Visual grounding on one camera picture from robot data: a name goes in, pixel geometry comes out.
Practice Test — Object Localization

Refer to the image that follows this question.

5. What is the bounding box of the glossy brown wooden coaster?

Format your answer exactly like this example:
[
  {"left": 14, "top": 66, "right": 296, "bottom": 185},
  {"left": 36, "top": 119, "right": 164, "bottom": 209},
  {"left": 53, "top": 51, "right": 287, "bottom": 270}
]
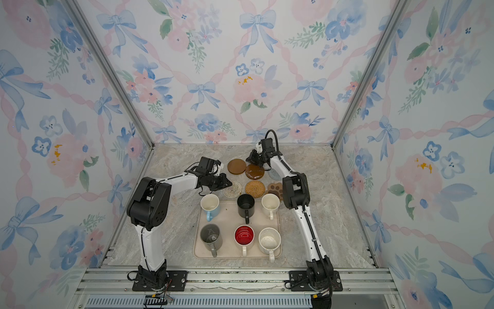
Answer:
[{"left": 245, "top": 164, "right": 265, "bottom": 180}]

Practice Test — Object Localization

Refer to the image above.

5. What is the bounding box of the white and blue mug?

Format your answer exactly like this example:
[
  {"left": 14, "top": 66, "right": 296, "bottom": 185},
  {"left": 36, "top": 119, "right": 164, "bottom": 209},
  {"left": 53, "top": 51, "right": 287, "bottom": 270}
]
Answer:
[{"left": 200, "top": 194, "right": 221, "bottom": 222}]

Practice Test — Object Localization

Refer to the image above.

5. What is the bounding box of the matte brown wooden coaster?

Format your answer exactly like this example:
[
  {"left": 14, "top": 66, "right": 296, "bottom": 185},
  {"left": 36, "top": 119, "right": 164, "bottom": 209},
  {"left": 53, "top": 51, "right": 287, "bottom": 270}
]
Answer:
[{"left": 227, "top": 158, "right": 246, "bottom": 175}]

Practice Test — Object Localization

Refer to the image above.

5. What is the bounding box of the woven rattan round coaster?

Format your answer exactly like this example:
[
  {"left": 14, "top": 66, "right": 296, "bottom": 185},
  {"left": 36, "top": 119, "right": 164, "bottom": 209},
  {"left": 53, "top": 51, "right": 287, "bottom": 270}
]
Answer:
[{"left": 244, "top": 180, "right": 266, "bottom": 198}]

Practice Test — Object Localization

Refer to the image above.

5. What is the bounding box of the cream mug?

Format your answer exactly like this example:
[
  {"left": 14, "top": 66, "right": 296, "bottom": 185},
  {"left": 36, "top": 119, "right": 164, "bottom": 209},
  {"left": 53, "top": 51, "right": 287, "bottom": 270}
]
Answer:
[{"left": 261, "top": 193, "right": 280, "bottom": 221}]

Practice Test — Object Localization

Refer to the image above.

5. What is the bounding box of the clear patterned glass coaster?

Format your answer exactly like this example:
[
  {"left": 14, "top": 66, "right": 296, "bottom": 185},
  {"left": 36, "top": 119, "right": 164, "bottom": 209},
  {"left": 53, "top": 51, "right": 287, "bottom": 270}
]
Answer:
[{"left": 222, "top": 182, "right": 243, "bottom": 199}]

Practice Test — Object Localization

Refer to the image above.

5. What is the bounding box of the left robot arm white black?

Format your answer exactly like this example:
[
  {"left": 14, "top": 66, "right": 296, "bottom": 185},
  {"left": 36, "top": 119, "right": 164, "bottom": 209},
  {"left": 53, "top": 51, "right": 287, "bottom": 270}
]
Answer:
[{"left": 127, "top": 171, "right": 232, "bottom": 292}]

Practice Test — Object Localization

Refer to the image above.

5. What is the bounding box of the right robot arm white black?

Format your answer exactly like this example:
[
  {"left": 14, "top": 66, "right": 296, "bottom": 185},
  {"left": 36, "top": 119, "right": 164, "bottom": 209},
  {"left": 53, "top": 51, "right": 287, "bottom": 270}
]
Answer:
[{"left": 247, "top": 145, "right": 334, "bottom": 290}]

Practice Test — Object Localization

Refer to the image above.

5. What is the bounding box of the grey braided round coaster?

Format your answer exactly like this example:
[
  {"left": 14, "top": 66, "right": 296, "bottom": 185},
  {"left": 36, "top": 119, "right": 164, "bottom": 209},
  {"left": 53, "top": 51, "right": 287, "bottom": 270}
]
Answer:
[{"left": 268, "top": 168, "right": 282, "bottom": 182}]

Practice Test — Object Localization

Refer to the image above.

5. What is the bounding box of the cork paw print coaster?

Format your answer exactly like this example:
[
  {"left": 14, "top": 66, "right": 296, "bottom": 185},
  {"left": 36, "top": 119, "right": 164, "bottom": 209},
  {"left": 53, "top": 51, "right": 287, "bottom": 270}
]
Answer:
[{"left": 267, "top": 182, "right": 283, "bottom": 201}]

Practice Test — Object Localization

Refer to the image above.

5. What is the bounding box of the black mug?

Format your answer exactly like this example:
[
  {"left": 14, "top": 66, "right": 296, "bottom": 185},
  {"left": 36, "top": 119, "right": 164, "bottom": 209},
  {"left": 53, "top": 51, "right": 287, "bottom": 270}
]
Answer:
[{"left": 237, "top": 194, "right": 255, "bottom": 225}]

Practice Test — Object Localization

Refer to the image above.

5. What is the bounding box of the grey mug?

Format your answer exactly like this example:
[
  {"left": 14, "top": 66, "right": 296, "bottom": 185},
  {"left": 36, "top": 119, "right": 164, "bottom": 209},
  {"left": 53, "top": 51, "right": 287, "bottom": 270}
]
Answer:
[{"left": 199, "top": 224, "right": 223, "bottom": 258}]

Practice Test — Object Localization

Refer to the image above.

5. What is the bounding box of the beige serving tray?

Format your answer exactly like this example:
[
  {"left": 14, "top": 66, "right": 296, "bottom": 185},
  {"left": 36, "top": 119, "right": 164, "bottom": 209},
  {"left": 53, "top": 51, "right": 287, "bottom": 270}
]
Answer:
[{"left": 193, "top": 200, "right": 280, "bottom": 260}]

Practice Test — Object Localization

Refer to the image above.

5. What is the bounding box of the red interior white mug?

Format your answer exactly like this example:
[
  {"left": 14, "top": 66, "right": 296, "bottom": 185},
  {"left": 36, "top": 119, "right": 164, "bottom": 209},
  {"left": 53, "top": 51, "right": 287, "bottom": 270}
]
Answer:
[{"left": 234, "top": 225, "right": 255, "bottom": 258}]

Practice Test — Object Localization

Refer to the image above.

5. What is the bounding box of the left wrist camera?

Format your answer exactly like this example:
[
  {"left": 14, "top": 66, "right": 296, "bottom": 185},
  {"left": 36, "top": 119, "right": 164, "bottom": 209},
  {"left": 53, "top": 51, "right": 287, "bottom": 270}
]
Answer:
[{"left": 196, "top": 157, "right": 223, "bottom": 175}]

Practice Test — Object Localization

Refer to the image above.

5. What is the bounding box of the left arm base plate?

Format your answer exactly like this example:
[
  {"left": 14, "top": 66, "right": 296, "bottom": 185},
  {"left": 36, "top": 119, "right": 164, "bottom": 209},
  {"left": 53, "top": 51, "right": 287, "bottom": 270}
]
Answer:
[{"left": 132, "top": 270, "right": 189, "bottom": 292}]

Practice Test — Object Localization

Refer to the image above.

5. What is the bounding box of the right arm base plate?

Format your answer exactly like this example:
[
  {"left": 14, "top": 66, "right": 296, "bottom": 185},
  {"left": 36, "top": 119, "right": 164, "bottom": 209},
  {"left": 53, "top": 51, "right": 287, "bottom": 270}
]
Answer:
[{"left": 285, "top": 270, "right": 343, "bottom": 292}]

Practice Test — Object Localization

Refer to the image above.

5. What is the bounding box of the aluminium front rail frame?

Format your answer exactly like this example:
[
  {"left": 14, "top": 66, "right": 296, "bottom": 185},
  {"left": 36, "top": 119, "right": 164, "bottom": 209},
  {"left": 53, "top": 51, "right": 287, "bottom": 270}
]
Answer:
[{"left": 69, "top": 267, "right": 405, "bottom": 308}]

